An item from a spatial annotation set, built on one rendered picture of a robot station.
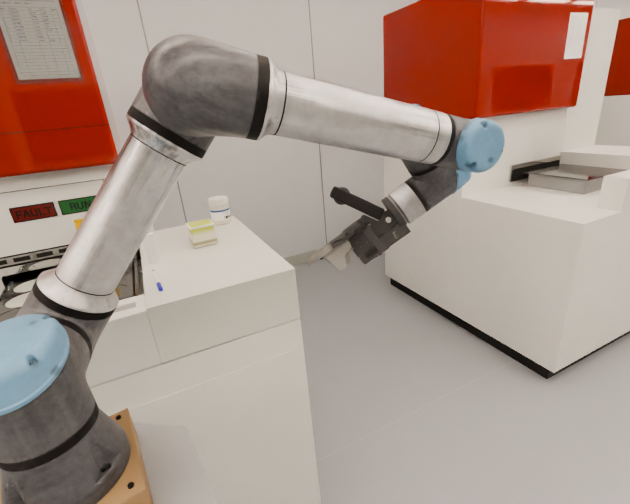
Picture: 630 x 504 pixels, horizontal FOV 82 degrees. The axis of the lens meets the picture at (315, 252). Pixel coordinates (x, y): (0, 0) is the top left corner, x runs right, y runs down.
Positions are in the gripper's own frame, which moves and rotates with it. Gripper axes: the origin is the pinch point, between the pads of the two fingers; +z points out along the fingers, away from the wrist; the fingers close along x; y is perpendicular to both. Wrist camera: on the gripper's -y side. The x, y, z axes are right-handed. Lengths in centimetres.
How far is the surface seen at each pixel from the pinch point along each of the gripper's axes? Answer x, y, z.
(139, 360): -3.9, -4.3, 44.4
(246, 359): 11.6, 10.4, 31.4
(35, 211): 24, -65, 68
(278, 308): 13.4, 4.6, 17.1
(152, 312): -4.5, -11.0, 34.7
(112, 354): -7.4, -8.5, 46.1
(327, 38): 218, -143, -73
